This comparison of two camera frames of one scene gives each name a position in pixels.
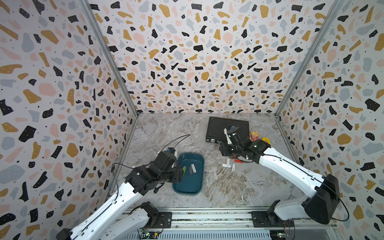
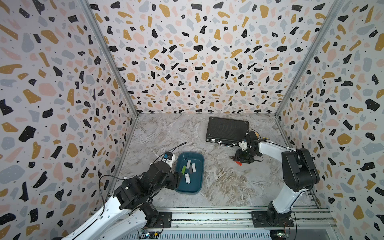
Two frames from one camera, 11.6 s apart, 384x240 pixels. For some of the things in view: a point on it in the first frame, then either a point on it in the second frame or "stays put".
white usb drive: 193,167 to 188,163
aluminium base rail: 237,224 stays put
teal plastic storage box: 191,184 stays put
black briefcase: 215,130 stays put
